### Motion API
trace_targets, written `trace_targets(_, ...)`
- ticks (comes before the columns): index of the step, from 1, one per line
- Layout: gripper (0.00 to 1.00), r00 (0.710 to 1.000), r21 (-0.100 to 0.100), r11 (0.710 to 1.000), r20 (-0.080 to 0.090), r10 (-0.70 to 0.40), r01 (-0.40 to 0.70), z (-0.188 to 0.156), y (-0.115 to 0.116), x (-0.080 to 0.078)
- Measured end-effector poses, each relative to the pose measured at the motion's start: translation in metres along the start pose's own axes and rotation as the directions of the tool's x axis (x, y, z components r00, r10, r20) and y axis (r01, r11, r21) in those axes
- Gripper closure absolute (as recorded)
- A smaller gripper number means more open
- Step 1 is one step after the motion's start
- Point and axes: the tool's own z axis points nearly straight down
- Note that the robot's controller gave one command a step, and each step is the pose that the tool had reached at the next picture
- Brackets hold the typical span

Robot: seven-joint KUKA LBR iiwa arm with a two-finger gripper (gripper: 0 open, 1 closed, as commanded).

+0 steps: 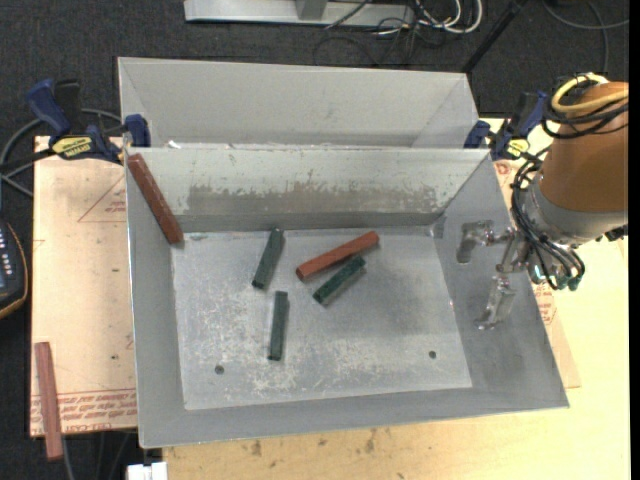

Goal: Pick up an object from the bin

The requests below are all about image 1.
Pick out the dark green flat block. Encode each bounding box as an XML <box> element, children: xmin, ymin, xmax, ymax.
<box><xmin>267</xmin><ymin>290</ymin><xmax>291</xmax><ymax>362</ymax></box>
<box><xmin>251</xmin><ymin>227</ymin><xmax>287</xmax><ymax>291</ymax></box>
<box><xmin>312</xmin><ymin>254</ymin><xmax>368</xmax><ymax>308</ymax></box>

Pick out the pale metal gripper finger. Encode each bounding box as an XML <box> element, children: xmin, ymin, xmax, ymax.
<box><xmin>456</xmin><ymin>219</ymin><xmax>497</xmax><ymax>264</ymax></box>
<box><xmin>473</xmin><ymin>273</ymin><xmax>517</xmax><ymax>332</ymax></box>

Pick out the brown cardboard board, red print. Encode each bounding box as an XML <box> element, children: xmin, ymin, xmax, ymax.
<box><xmin>29</xmin><ymin>135</ymin><xmax>583</xmax><ymax>439</ymax></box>

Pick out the grey metal bin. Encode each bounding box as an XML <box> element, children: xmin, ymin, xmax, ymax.
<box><xmin>117</xmin><ymin>56</ymin><xmax>570</xmax><ymax>450</ymax></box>

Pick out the red-brown flat block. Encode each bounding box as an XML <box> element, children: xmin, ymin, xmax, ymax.
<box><xmin>295</xmin><ymin>231</ymin><xmax>381</xmax><ymax>283</ymax></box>
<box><xmin>126</xmin><ymin>152</ymin><xmax>185</xmax><ymax>246</ymax></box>
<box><xmin>33</xmin><ymin>341</ymin><xmax>65</xmax><ymax>463</ymax></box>

